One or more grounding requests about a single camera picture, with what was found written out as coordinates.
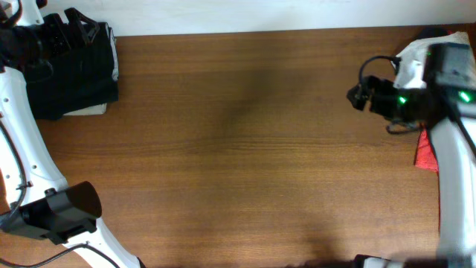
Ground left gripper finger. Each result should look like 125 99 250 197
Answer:
43 13 72 56
64 7 100 47

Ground black trousers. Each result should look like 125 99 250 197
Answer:
24 22 119 120

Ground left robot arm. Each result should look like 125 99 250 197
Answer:
1 1 142 267

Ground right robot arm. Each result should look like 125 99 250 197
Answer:
347 42 475 267

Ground red garment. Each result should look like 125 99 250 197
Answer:
414 128 440 232

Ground white folded garment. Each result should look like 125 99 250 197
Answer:
393 31 471 89

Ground folded beige trousers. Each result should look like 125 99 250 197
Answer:
64 22 119 116

